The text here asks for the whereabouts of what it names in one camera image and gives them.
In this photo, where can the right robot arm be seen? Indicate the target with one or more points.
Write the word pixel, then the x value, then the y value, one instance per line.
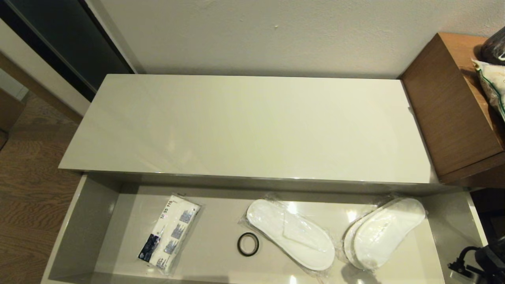
pixel 489 262

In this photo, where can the glossy beige cabinet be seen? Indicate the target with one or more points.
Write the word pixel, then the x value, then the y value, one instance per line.
pixel 244 126

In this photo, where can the beige cabinet drawer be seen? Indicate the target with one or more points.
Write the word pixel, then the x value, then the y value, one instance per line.
pixel 221 252

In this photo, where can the white slippers in flat plastic wrap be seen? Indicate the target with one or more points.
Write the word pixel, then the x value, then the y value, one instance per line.
pixel 292 232

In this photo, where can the white packet with printed label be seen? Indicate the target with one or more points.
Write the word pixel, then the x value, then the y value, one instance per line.
pixel 170 233

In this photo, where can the white slippers in crumpled plastic wrap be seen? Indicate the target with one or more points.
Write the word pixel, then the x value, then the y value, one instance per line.
pixel 378 236

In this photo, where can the brown wooden side table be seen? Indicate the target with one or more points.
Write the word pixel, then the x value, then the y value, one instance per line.
pixel 449 110

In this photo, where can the dark sliding door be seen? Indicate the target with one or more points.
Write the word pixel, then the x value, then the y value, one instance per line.
pixel 65 43

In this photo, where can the white plastic bag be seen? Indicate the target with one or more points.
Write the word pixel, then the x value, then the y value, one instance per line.
pixel 495 85

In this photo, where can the dark plastic bag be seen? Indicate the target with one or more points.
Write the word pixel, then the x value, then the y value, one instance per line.
pixel 494 49

